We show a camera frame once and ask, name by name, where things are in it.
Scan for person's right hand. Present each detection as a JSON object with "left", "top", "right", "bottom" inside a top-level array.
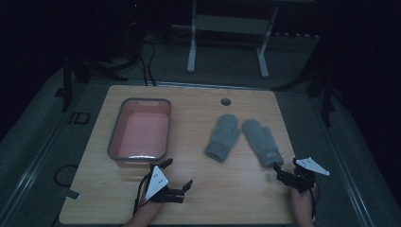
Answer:
[{"left": 289, "top": 182, "right": 318, "bottom": 218}]

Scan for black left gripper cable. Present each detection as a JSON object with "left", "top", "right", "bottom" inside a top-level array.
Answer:
[{"left": 132, "top": 172, "right": 153, "bottom": 216}]

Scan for plain grey mitten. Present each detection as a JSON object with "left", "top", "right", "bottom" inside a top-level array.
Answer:
[{"left": 204, "top": 113, "right": 242, "bottom": 164}]

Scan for person's left hand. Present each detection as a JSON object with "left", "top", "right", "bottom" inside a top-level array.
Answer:
[{"left": 137, "top": 185, "right": 165, "bottom": 219}]

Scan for pink basin with grey rim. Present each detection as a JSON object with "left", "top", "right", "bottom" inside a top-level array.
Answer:
[{"left": 106, "top": 96, "right": 173, "bottom": 169}]

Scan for black floor cables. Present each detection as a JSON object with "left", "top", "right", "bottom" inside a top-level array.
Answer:
[{"left": 137, "top": 36, "right": 158, "bottom": 87}]

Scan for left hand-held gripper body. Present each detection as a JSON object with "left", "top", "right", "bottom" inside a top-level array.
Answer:
[{"left": 145, "top": 164, "right": 185, "bottom": 204}]

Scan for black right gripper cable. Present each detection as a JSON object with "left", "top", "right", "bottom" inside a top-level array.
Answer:
[{"left": 309, "top": 182, "right": 320, "bottom": 219}]

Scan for black looped floor cable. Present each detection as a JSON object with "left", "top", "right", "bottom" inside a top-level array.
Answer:
[{"left": 52, "top": 163, "right": 79, "bottom": 188}]

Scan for white metal stand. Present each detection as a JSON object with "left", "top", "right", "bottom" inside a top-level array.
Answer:
[{"left": 171, "top": 0, "right": 280, "bottom": 79}]

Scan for black tripod stand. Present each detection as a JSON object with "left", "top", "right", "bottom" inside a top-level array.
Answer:
[
  {"left": 54, "top": 51, "right": 128, "bottom": 114},
  {"left": 271, "top": 31, "right": 338, "bottom": 128}
]

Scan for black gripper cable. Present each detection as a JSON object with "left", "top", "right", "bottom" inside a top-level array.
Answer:
[
  {"left": 132, "top": 172, "right": 153, "bottom": 216},
  {"left": 309, "top": 182, "right": 320, "bottom": 219}
]

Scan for grey mitten with label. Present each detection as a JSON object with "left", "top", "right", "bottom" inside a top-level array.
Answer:
[{"left": 241, "top": 118, "right": 285, "bottom": 169}]

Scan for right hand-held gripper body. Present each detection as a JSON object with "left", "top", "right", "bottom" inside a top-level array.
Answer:
[{"left": 276, "top": 156, "right": 331, "bottom": 194}]

